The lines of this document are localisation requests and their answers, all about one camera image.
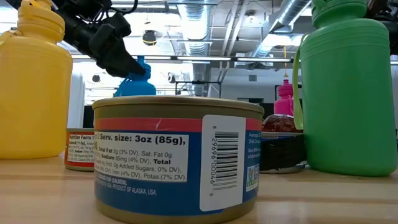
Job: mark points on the red label food can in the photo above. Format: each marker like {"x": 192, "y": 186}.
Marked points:
{"x": 79, "y": 149}

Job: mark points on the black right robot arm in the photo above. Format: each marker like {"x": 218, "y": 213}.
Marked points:
{"x": 385, "y": 12}

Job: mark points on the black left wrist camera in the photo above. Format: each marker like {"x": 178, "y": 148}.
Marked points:
{"x": 119, "y": 25}

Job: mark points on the long ceiling light rail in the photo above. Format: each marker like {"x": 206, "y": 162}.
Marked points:
{"x": 202, "y": 58}

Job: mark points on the green plastic bottle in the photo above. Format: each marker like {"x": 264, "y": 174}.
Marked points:
{"x": 348, "y": 109}

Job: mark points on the black round ceiling device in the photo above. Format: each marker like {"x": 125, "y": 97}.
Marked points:
{"x": 171, "y": 77}
{"x": 149, "y": 37}
{"x": 96, "y": 78}

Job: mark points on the blue label salmon can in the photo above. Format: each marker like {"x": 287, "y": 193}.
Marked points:
{"x": 146, "y": 193}

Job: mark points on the white pillar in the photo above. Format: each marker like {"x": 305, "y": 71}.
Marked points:
{"x": 77, "y": 102}

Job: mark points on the blue plastic bottle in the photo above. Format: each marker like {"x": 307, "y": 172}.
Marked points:
{"x": 136, "y": 88}

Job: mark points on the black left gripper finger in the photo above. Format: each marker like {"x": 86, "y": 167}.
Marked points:
{"x": 124, "y": 67}

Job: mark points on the yellow plastic bottle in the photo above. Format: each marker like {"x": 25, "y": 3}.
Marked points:
{"x": 34, "y": 93}

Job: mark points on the black label food can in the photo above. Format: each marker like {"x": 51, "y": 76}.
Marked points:
{"x": 281, "y": 152}

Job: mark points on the dark maroon toy fruit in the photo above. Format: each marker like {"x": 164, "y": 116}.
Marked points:
{"x": 280, "y": 123}

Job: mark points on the pink plastic bottle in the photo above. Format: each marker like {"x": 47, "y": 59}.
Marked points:
{"x": 284, "y": 102}

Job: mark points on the white ceiling sensor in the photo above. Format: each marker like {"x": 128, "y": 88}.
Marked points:
{"x": 250, "y": 16}

